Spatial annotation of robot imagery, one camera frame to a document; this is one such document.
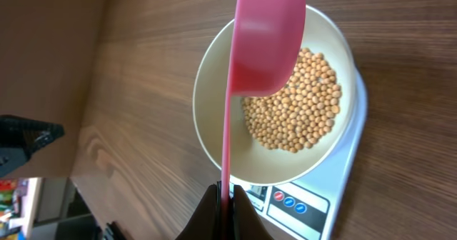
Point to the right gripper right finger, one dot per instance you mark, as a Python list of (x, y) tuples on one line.
[(245, 220)]

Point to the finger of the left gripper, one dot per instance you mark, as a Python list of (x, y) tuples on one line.
[(21, 138)]

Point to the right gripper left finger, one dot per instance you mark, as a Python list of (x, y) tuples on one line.
[(204, 223)]

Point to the pink plastic measuring scoop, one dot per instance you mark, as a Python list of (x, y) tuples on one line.
[(266, 41)]

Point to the white digital kitchen scale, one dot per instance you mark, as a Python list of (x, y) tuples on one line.
[(307, 208)]

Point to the white bowl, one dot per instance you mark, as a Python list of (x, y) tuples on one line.
[(250, 161)]

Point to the soybeans pile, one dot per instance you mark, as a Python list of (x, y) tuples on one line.
[(298, 115)]

